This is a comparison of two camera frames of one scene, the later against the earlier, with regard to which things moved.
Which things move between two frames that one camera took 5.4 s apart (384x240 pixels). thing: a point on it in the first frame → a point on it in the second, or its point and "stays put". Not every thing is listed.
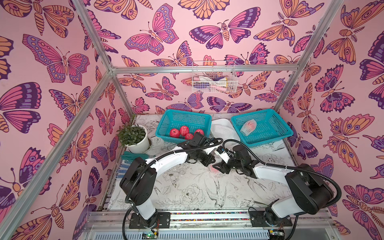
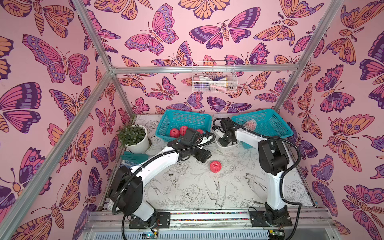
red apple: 175,133 stays put
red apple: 184,130 stays put
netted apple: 215,170 stays put
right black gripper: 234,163 → 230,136
